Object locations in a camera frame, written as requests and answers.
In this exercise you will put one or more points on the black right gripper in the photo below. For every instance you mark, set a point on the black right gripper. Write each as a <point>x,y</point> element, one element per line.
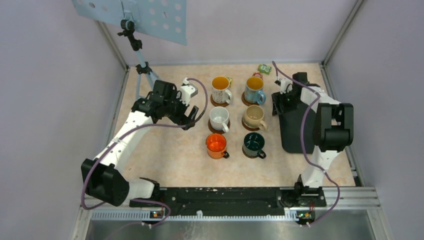
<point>277,98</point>

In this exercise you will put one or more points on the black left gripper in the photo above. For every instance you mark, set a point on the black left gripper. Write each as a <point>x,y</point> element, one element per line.
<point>182,118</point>

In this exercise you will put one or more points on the black serving tray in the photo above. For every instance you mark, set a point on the black serving tray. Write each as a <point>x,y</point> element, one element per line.
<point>290,129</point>

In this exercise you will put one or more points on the blue mug yellow inside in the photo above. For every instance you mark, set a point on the blue mug yellow inside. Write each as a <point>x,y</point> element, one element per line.
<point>253,92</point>

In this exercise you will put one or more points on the beige ceramic mug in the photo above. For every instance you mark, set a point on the beige ceramic mug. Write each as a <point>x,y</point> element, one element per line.
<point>253,118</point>

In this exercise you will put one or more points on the brown ridged coaster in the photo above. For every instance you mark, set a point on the brown ridged coaster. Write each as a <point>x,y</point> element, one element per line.
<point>225,104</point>
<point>246,128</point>
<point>245,102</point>
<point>215,131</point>

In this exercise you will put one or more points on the brown ridged coaster front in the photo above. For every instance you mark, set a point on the brown ridged coaster front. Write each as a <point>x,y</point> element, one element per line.
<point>246,128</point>

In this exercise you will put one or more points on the dark teal glass cup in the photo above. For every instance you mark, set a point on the dark teal glass cup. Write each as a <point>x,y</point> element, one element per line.
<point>253,145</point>

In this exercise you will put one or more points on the white ceramic mug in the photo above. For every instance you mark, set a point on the white ceramic mug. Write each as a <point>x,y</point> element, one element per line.
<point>219,118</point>

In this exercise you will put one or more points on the patterned white mug yellow inside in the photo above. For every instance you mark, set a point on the patterned white mug yellow inside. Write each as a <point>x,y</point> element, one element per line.
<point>221,92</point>

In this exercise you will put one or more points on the orange glass cup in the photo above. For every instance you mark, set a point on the orange glass cup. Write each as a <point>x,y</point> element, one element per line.
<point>216,145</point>

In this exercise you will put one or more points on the dark walnut wood coaster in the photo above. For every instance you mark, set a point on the dark walnut wood coaster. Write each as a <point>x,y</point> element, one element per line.
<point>249,156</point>

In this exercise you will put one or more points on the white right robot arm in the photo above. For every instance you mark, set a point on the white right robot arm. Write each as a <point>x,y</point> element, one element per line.
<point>333,130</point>

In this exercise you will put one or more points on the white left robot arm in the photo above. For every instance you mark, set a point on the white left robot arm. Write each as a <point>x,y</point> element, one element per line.
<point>102,176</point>

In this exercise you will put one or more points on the green owl toy block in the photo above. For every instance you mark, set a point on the green owl toy block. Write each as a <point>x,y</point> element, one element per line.
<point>264,69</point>

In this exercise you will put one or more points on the red owl toy block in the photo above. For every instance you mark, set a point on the red owl toy block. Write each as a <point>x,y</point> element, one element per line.
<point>258,75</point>

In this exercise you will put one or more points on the yellow owl toy block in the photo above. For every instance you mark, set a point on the yellow owl toy block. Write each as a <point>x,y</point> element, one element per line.
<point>230,81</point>

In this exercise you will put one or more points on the light blue perforated board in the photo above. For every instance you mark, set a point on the light blue perforated board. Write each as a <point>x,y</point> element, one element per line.
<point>163,19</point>

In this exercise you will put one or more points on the light blue tripod stand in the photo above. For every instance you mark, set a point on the light blue tripod stand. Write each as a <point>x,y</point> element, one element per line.
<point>143,68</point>

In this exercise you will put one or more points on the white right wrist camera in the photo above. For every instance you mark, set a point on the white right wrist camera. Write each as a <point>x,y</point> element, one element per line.
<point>285,84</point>

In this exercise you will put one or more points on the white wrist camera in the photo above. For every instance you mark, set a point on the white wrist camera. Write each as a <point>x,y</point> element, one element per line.
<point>187,92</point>
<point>285,84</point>

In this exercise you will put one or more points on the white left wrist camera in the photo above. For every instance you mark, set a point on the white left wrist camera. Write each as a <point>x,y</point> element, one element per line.
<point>187,92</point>

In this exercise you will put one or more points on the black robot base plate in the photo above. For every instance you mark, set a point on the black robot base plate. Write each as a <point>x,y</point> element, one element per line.
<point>237,201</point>

